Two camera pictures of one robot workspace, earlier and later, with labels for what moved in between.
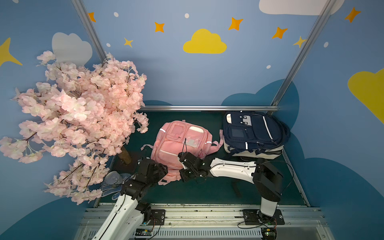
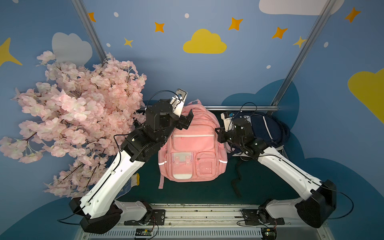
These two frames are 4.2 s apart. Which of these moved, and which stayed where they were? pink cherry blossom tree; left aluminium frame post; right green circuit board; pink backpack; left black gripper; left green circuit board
Moved: left black gripper; pink backpack
Stayed: left green circuit board; left aluminium frame post; pink cherry blossom tree; right green circuit board
